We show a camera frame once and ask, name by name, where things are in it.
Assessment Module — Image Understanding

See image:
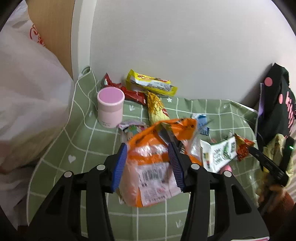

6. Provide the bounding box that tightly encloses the yellow-green trash bag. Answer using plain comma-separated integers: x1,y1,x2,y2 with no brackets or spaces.
257,133,294,202

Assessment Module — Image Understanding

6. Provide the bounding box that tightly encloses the pink candy wrapper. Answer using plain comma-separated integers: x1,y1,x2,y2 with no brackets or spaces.
118,120,148,143

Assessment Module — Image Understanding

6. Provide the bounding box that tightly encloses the pink toy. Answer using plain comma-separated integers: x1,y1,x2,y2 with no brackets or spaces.
219,165,232,174

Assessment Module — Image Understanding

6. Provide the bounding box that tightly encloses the wooden shelf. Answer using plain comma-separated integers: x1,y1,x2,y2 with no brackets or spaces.
26,0,75,76

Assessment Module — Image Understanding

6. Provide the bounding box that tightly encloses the green white milk carton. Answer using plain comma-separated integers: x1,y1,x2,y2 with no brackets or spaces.
200,136,237,173

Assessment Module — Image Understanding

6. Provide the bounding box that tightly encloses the yellow snack wrapper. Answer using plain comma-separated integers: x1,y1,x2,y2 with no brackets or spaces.
125,69,178,96

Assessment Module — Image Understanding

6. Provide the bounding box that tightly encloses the black pink kitty bag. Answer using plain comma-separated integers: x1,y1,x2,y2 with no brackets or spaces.
256,63,295,151

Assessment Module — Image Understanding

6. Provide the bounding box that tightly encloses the red gold snack wrapper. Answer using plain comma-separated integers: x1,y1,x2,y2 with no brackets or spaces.
234,133,255,161

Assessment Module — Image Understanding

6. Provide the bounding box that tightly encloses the pink cylindrical jar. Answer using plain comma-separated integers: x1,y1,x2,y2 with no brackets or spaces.
97,87,125,128

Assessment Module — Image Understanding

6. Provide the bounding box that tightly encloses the white plastic bag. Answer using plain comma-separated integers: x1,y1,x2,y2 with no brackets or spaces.
1,1,74,227

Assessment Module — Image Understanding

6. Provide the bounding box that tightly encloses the blue white paper wrapper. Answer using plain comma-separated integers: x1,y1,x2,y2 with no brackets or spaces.
191,113,210,136

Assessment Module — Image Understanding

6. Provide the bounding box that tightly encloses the green grid table cloth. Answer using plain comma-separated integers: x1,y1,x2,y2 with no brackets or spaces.
27,67,257,240

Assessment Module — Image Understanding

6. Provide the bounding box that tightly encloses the orange snack bag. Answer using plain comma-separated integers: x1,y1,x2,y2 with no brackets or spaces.
119,118,198,208

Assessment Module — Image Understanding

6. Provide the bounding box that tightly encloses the yellow red chip packet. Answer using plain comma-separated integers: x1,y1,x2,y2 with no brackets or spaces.
147,92,170,125

